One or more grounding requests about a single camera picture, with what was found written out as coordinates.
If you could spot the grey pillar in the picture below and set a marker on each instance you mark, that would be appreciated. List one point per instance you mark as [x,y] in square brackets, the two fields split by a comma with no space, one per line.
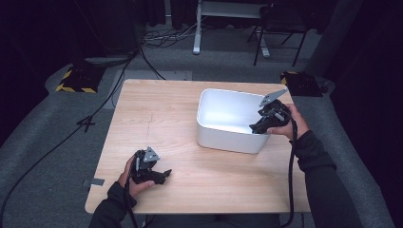
[332,34]

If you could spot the person's left hand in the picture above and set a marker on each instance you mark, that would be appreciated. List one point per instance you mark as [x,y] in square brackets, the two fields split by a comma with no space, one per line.
[128,183]

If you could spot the person's right hand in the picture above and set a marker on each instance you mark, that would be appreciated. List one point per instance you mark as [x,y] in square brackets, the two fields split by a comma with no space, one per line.
[297,125]

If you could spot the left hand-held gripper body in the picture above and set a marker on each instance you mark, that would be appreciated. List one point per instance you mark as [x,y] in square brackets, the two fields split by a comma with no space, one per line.
[144,171]

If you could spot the black chair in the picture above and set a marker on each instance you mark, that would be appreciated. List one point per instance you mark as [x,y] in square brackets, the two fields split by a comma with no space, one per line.
[278,22]

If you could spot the white plastic bin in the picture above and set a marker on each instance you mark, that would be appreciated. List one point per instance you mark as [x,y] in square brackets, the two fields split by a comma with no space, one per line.
[228,117]

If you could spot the grey tape strip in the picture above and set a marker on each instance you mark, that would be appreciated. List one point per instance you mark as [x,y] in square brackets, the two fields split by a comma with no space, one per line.
[96,181]

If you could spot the white desk frame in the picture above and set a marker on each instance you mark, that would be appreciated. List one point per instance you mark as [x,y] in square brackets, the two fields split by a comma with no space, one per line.
[198,28]

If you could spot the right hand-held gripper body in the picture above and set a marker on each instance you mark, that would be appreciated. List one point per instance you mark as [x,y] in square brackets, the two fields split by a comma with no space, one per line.
[274,114]

